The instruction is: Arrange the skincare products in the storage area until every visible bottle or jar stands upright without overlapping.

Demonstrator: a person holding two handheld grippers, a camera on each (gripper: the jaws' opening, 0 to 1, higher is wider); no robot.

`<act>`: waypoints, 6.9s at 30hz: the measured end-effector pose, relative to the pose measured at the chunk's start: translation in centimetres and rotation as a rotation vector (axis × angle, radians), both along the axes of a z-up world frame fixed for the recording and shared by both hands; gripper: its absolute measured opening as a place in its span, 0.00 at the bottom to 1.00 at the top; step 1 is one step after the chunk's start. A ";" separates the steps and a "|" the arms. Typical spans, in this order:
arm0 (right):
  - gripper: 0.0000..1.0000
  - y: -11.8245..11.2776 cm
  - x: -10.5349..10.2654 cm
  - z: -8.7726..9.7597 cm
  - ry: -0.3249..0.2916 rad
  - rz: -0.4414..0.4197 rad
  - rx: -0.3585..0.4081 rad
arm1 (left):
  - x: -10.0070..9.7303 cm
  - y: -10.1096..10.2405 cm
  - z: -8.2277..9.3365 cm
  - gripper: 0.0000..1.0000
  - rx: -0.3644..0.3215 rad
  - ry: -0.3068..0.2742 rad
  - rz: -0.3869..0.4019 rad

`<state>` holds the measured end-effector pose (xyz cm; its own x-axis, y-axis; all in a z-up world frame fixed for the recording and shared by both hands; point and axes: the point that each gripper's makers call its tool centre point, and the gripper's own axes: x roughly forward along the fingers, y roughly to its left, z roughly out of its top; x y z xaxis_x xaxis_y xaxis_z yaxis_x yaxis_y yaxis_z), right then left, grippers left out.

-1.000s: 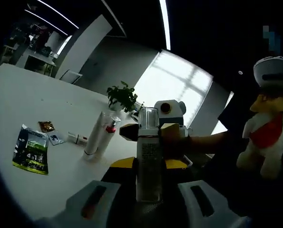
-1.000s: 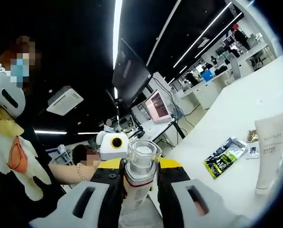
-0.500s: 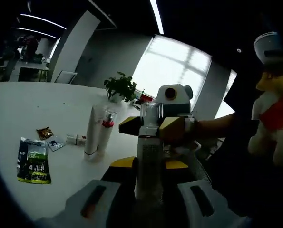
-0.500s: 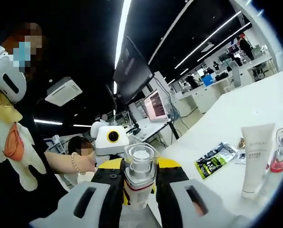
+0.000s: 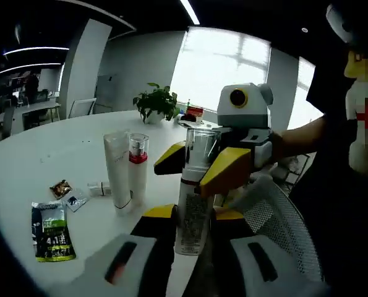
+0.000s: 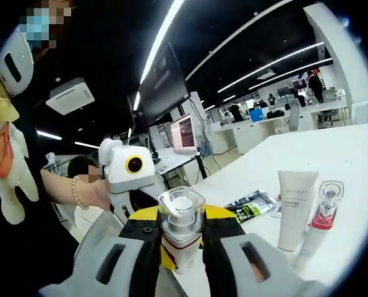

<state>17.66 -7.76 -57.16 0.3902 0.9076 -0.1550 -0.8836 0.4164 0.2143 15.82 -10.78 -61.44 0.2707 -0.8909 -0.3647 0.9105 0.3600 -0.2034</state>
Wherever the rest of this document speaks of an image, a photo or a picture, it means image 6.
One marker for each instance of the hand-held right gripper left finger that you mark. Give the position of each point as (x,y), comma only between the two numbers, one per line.
(134,247)

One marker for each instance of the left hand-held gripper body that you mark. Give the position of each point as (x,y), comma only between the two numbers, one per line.
(118,173)

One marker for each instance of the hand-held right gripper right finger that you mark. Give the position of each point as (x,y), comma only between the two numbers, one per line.
(220,247)

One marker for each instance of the small red-label skincare bottle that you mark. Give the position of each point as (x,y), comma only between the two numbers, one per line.
(182,235)

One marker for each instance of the black green skincare sachet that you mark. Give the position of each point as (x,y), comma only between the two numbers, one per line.
(251,207)

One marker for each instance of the white blue skincare sachet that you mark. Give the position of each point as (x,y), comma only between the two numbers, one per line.
(277,212)

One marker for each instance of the white skincare tube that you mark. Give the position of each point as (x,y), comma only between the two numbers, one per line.
(295,210)

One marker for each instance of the tall red-banded skincare bottle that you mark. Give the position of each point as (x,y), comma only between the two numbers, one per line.
(318,235)

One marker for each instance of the person's left hand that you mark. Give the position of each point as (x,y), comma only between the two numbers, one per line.
(100,195)

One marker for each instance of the white monitor desk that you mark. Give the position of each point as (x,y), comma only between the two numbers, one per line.
(174,161)

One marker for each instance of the pink-screen monitor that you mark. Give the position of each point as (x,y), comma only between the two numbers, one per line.
(183,133)

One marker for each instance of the ceiling air conditioner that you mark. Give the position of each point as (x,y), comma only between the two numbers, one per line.
(70,96)

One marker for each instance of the large black screen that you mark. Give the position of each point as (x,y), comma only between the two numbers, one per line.
(163,89)

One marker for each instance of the white plush toy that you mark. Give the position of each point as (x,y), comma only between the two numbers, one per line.
(10,173)

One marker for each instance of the white office desk row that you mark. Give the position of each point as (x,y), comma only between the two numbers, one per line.
(255,133)

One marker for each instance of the blue box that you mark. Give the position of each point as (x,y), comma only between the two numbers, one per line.
(257,115)

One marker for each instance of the long ceiling light strip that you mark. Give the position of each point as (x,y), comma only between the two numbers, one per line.
(162,40)

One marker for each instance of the white chest device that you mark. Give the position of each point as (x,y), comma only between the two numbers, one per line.
(15,62)

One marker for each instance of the white-framed chair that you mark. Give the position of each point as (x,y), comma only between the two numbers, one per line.
(363,113)

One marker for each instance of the white column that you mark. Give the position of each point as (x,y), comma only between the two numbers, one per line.
(335,62)

